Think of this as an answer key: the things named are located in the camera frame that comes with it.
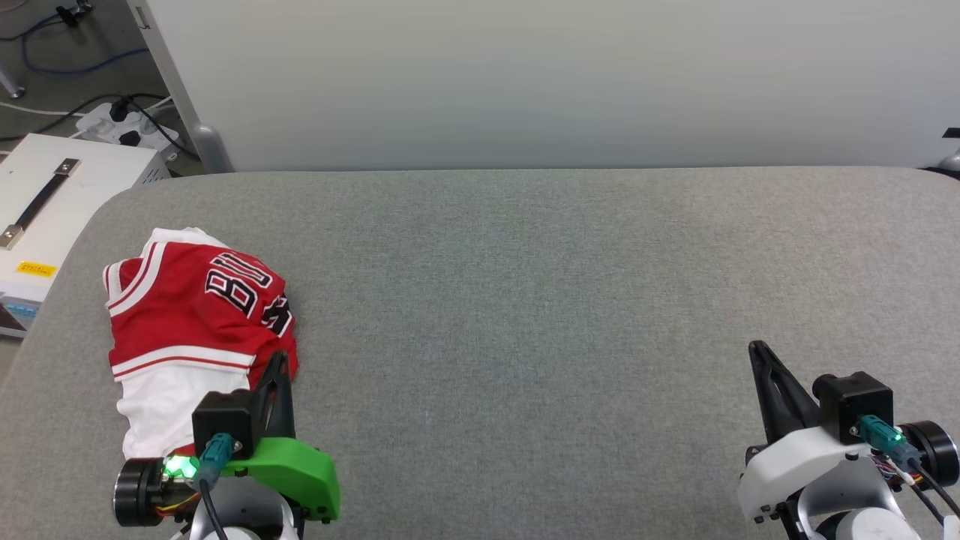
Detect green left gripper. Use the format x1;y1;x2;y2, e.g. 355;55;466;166
112;351;341;527

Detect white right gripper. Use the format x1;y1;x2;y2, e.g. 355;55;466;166
737;340;960;524

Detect red white Bulls jersey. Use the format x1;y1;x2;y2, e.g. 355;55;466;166
103;227;299;460

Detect white equipment box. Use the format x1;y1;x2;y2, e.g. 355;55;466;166
0;133;172;338

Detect white power strip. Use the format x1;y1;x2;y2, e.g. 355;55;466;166
75;101;182;163

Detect white partition panel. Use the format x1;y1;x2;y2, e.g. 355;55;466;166
126;0;960;174

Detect black clamp object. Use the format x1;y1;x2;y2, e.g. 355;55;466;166
55;0;95;28

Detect right teal-plug camera cable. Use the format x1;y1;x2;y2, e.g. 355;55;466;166
857;414;960;526

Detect black power cable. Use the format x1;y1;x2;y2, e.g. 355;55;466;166
0;93;200;160

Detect black strap handle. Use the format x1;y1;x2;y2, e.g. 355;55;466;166
0;158;82;251

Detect blue cable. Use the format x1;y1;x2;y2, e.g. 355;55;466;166
20;28;151;77

